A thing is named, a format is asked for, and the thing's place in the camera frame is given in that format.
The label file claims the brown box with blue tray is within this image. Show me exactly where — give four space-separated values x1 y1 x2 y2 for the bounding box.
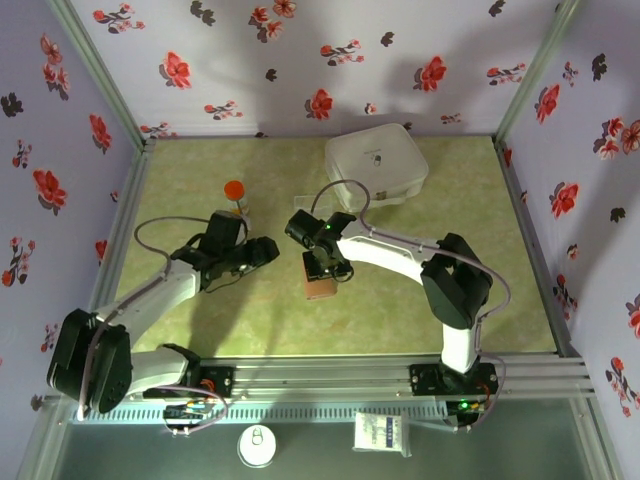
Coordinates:
303 252 338 302

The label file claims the orange cap pill bottle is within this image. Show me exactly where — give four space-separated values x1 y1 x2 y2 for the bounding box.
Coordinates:
223 180 251 218

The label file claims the translucent white storage case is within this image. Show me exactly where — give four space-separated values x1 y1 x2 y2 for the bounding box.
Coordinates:
324 123 430 214

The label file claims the white tissue packet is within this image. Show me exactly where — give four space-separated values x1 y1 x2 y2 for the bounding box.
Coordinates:
353 412 414 457

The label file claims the white pull tab can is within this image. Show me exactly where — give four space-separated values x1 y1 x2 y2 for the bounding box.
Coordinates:
236 424 279 469

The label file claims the grey right arm cable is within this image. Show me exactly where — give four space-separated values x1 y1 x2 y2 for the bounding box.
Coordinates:
310 178 511 431

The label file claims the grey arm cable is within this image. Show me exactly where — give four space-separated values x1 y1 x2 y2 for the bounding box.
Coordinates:
310 178 511 431
77 214 216 421

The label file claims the grey left arm cable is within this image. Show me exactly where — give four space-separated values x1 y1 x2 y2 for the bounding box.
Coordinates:
77 214 216 421

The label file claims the aluminium side rail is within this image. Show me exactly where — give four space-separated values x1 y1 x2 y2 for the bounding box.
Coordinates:
89 138 157 351
492 137 581 359

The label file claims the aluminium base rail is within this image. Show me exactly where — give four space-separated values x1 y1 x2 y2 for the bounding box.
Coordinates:
47 353 599 401

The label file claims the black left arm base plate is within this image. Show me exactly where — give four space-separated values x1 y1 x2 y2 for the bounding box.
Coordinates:
143 366 236 400

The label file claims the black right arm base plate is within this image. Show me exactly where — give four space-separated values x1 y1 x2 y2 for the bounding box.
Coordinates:
408 363 499 396

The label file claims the slotted grey cable duct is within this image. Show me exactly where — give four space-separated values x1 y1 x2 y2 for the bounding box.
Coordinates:
67 404 451 425

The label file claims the grey base loop cable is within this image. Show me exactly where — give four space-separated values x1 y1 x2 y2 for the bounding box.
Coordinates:
159 384 230 437

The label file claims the aluminium corner post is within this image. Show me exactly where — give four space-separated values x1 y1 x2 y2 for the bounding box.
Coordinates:
493 0 584 146
45 0 151 149

